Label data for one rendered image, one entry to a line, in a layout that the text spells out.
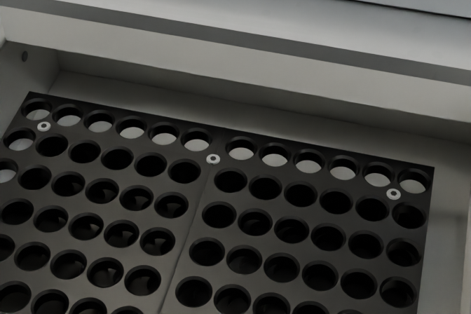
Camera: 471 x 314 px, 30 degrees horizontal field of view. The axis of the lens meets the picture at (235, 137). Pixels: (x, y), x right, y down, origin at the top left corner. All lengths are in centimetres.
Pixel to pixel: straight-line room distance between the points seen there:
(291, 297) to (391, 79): 9
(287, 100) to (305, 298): 17
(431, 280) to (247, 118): 13
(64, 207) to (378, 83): 13
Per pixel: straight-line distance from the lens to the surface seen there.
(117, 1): 36
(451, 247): 42
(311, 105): 46
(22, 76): 45
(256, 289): 32
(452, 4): 36
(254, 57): 35
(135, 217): 34
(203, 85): 47
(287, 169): 36
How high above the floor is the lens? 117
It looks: 47 degrees down
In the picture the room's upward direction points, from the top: 1 degrees clockwise
